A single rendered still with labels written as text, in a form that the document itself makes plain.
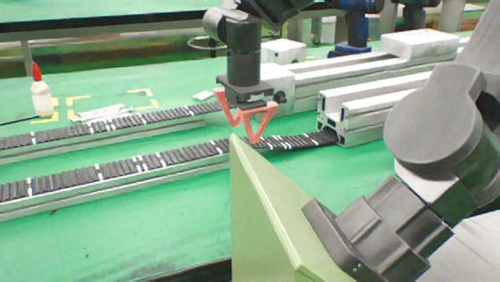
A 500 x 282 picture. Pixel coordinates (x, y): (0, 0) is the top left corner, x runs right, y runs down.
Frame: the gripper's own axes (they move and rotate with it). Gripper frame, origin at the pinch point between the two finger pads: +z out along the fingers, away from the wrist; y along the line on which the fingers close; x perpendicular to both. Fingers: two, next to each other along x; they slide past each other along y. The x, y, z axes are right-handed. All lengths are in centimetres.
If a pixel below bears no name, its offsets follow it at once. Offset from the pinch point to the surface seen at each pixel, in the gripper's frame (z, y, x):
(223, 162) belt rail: 4.7, -1.6, 4.9
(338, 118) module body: 1.3, -1.0, -20.3
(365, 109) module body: -1.7, -5.4, -22.8
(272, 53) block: -2.6, 34.2, -25.3
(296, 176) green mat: 5.8, -9.9, -5.2
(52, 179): 2.3, 1.6, 32.3
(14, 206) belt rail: 3.7, -1.4, 37.8
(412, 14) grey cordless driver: -8, 35, -74
